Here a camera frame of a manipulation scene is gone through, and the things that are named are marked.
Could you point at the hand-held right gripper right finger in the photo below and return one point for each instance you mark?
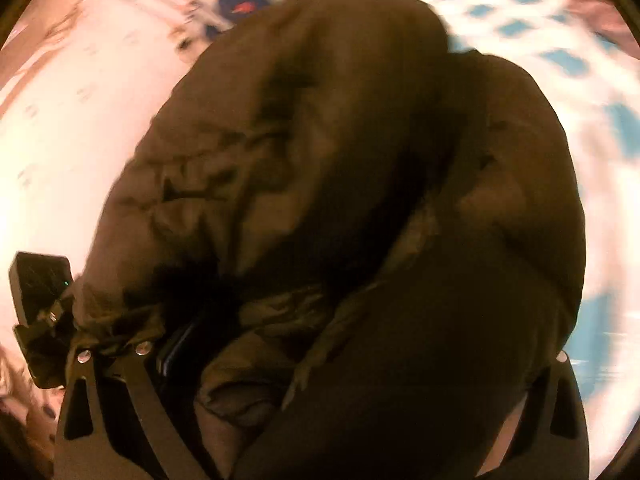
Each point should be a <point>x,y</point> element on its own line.
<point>565,425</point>

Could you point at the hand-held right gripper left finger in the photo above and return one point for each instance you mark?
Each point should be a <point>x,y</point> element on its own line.
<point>125,410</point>

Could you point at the black puffer jacket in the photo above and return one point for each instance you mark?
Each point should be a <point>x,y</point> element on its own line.
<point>350,210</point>

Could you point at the whale print curtain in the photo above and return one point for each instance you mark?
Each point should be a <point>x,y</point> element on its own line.
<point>235,0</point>

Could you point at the blue white checkered plastic sheet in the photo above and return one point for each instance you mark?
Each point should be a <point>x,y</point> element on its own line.
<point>550,25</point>

